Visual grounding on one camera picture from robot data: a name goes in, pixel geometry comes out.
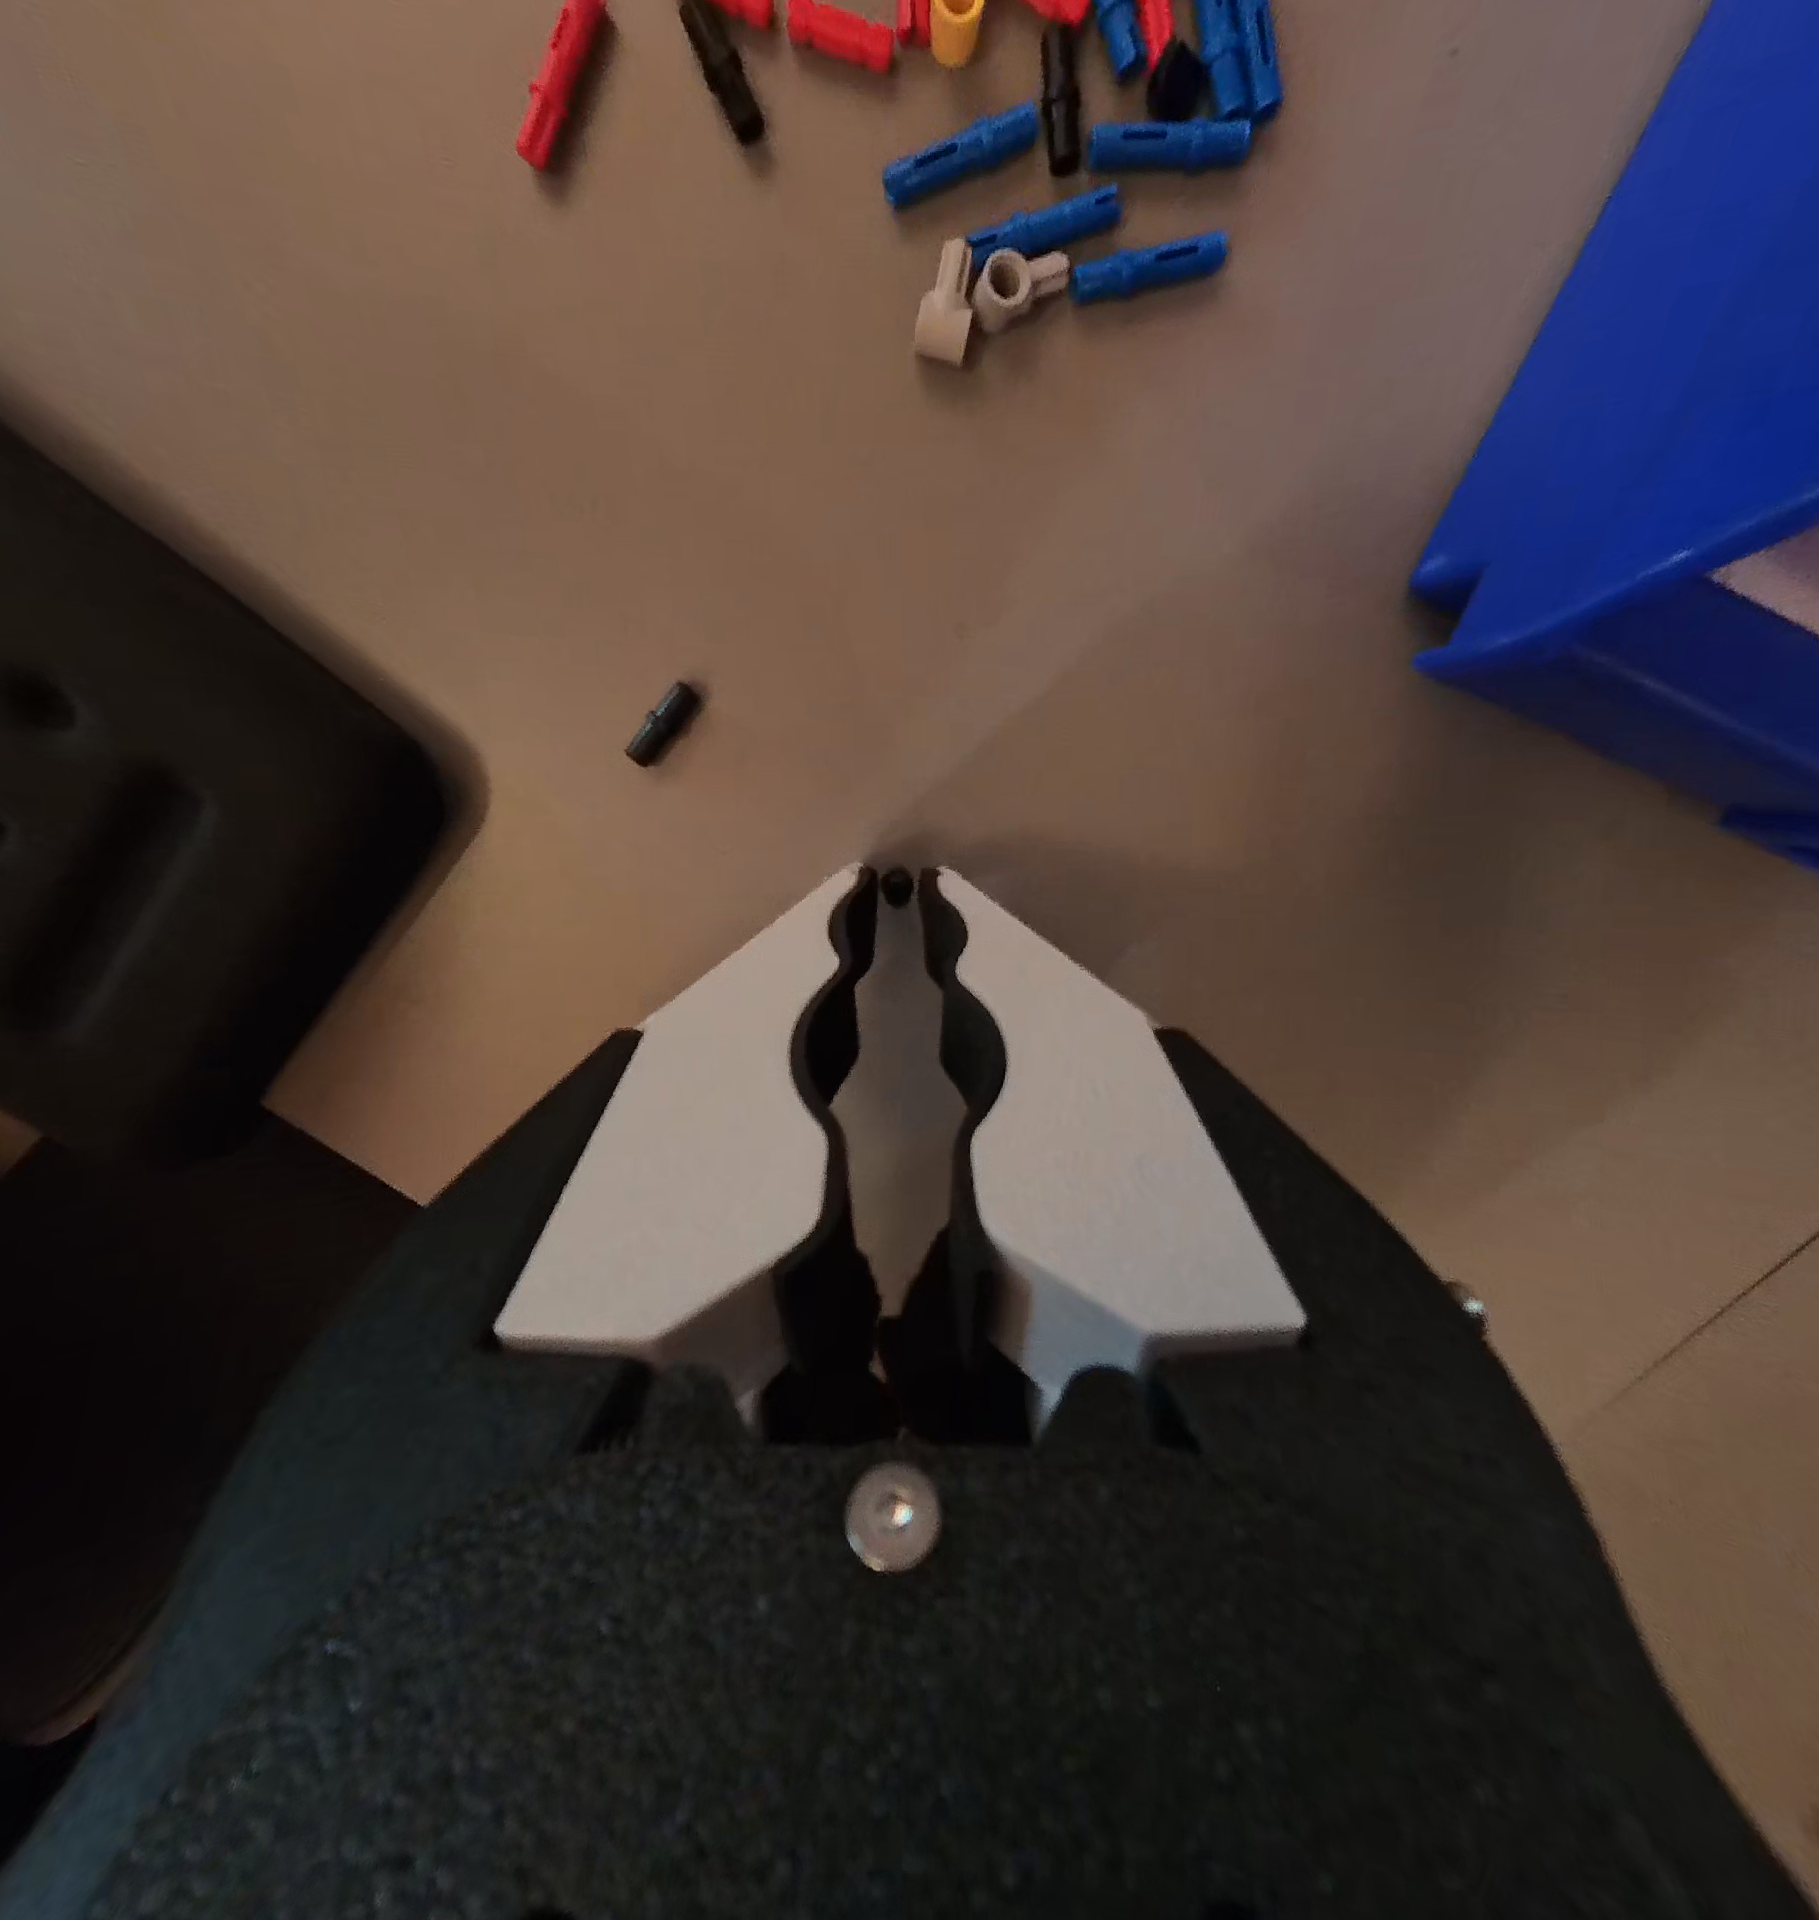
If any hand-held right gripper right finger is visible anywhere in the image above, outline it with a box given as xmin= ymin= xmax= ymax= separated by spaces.
xmin=912 ymin=867 xmax=1313 ymax=1428

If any blue plastic bin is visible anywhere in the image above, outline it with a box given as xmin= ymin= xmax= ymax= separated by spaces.
xmin=1414 ymin=0 xmax=1819 ymax=897

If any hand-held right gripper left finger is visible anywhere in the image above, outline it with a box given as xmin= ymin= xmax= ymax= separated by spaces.
xmin=493 ymin=866 xmax=884 ymax=1428

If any tan lego angle connector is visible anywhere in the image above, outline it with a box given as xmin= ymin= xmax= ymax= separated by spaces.
xmin=980 ymin=249 xmax=1076 ymax=332
xmin=912 ymin=236 xmax=980 ymax=365

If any pile of red blue pins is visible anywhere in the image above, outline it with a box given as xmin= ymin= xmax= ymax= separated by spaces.
xmin=518 ymin=0 xmax=1285 ymax=311

